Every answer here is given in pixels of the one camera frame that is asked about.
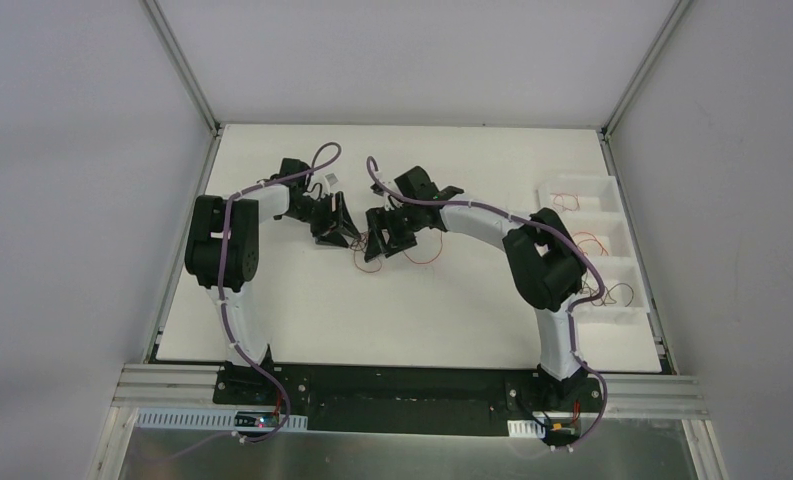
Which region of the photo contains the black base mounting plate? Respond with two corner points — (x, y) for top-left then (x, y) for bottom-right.
(213, 363), (604, 437)

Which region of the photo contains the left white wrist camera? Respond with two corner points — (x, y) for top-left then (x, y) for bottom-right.
(310, 173), (340, 198)

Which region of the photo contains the left green controller board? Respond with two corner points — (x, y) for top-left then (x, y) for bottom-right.
(234, 412), (281, 429)

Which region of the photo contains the aluminium front frame rail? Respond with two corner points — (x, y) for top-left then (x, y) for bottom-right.
(111, 364), (710, 420)

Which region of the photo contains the left white slotted cable duct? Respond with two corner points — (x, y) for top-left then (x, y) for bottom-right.
(135, 408), (275, 433)

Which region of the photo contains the right aluminium corner post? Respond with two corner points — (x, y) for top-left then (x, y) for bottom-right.
(601, 0), (695, 142)

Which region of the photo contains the right white slotted cable duct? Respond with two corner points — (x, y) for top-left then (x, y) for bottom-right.
(507, 420), (546, 440)

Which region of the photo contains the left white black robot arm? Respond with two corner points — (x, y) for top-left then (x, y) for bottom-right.
(185, 158), (360, 405)

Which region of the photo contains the white slotted cable duct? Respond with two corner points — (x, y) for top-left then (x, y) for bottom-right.
(135, 408), (275, 433)
(507, 420), (546, 440)

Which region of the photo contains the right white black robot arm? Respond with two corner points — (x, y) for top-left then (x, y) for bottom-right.
(364, 163), (587, 410)

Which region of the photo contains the white foam compartment tray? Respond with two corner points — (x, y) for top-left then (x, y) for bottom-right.
(537, 175), (650, 325)

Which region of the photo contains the left aluminium corner post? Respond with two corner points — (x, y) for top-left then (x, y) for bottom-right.
(139, 0), (221, 137)

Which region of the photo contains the aluminium corner post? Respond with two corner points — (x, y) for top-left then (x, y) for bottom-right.
(601, 0), (695, 142)
(139, 0), (221, 137)

